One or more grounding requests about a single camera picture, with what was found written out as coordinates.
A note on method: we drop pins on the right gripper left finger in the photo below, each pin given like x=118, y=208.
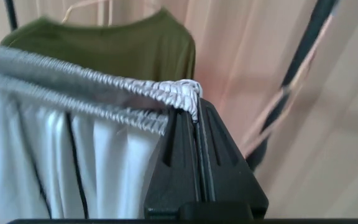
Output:
x=176, y=186

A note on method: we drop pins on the green long-sleeved shirt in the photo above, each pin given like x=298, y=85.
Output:
x=120, y=46

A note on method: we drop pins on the beige curtain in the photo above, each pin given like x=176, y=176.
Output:
x=337, y=109

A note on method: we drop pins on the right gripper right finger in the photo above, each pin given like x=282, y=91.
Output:
x=235, y=186

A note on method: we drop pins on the pale grey garment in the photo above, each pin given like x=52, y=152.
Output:
x=89, y=149

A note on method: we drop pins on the black clothes rack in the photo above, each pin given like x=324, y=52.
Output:
x=306, y=40

